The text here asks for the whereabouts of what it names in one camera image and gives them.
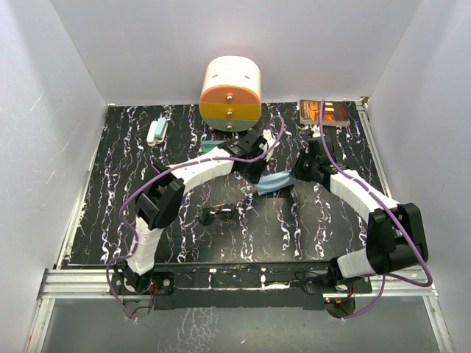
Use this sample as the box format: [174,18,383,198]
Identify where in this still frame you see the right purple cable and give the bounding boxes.
[318,99,433,325]

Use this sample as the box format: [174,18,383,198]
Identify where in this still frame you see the round three-drawer cabinet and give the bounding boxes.
[199,56,261,132]

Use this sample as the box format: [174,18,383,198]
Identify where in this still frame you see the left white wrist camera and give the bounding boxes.
[263,129,277,162]

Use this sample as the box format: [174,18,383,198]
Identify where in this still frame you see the white teal small case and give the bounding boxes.
[146,117,168,146]

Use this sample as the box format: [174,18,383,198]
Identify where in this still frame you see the light blue cleaning cloth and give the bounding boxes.
[255,171,294,196]

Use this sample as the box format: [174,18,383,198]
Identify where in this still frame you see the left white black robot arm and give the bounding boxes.
[122,129,276,293]

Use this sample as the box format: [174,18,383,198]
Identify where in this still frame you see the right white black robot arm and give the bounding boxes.
[291,137,428,292]

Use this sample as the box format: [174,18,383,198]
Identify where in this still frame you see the blue-grey glasses case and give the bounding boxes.
[200,140,224,154]

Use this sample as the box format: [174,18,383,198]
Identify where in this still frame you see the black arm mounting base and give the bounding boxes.
[106,260,372,318]

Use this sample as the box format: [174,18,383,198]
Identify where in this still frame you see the aluminium frame rail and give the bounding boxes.
[38,269,455,352]

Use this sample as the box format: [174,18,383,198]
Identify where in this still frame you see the black sunglasses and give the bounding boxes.
[198,204,237,226]

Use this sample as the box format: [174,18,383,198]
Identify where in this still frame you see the orange brown book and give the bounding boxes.
[299,100,350,127]

